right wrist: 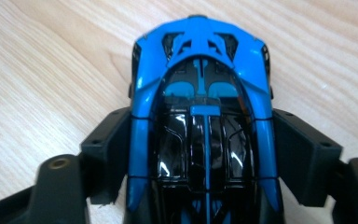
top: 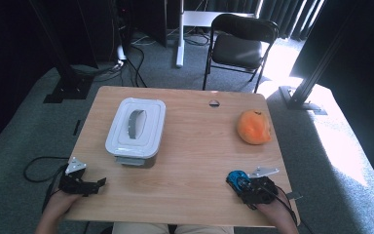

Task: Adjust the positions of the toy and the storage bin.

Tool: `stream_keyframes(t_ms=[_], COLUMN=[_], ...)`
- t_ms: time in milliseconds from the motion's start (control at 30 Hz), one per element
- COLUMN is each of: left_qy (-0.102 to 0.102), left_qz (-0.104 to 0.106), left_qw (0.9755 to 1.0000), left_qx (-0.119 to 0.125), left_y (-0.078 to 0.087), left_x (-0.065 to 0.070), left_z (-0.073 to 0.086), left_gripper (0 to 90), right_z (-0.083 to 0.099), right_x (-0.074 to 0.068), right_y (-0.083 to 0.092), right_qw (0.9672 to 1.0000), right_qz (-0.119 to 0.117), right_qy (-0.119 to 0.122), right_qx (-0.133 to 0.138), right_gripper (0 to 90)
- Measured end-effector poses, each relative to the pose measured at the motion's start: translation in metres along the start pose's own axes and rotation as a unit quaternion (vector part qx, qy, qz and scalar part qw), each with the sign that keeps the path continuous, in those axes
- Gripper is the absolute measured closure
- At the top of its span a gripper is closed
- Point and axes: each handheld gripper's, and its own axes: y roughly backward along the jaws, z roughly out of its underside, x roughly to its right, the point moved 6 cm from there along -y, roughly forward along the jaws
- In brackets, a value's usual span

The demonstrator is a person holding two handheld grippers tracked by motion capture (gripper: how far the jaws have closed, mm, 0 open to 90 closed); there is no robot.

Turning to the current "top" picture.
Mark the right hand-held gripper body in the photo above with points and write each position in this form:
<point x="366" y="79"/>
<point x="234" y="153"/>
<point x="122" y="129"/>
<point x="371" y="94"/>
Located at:
<point x="261" y="191"/>

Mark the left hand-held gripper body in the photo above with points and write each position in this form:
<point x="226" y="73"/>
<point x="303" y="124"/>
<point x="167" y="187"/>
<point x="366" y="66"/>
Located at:
<point x="74" y="186"/>

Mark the blue toy car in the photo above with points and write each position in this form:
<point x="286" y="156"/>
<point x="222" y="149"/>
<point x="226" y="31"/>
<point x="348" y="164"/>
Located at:
<point x="235" y="177"/>

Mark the grey transparent storage box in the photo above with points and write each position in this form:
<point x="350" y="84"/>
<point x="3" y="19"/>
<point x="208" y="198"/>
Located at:
<point x="136" y="161"/>

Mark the orange plush toy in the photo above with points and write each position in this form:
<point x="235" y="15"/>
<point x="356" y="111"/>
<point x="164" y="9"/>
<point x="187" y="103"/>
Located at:
<point x="253" y="128"/>

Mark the person's left hand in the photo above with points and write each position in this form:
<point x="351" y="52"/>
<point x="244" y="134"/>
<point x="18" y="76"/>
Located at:
<point x="61" y="204"/>

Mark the person's right hand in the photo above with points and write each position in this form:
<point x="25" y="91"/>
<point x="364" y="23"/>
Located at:
<point x="279" y="211"/>

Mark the grey tape piece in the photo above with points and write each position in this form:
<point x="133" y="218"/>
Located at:
<point x="294" y="196"/>

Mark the black tape strip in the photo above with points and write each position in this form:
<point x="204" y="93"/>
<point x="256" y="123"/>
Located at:
<point x="76" y="127"/>

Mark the person's beige trousers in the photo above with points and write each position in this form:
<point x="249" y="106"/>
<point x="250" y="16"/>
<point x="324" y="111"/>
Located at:
<point x="149" y="228"/>

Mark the black metal stand flat base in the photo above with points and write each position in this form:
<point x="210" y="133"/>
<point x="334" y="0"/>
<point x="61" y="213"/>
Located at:
<point x="68" y="87"/>

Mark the black metal stand slanted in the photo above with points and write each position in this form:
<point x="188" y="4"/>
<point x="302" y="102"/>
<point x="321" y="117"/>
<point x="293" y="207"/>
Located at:
<point x="302" y="94"/>

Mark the black folding chair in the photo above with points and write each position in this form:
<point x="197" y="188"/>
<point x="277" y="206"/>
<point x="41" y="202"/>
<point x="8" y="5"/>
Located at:
<point x="237" y="48"/>

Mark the dark cabinet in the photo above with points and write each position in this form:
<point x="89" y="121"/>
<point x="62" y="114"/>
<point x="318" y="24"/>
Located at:
<point x="142" y="19"/>

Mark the dark pleated curtain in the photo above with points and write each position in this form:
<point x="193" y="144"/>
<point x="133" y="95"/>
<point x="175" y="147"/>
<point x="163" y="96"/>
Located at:
<point x="285" y="16"/>

